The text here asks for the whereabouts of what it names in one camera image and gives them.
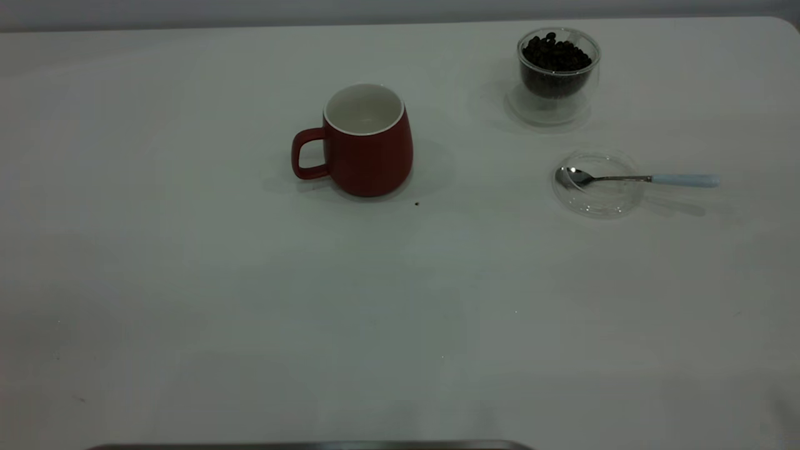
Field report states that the clear glass saucer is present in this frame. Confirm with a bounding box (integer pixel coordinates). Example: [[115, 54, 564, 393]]
[[552, 150, 644, 218]]

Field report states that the clear double-wall glass cup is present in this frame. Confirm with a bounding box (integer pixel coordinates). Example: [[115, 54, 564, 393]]
[[505, 27, 602, 127]]

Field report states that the metal spoon light-blue handle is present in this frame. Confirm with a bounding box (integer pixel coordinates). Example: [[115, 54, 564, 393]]
[[555, 166, 721, 191]]

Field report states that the dark coffee beans pile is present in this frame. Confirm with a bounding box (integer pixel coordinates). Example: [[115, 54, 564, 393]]
[[522, 32, 593, 99]]

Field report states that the red ceramic mug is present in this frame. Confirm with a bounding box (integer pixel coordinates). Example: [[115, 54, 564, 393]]
[[291, 83, 414, 198]]

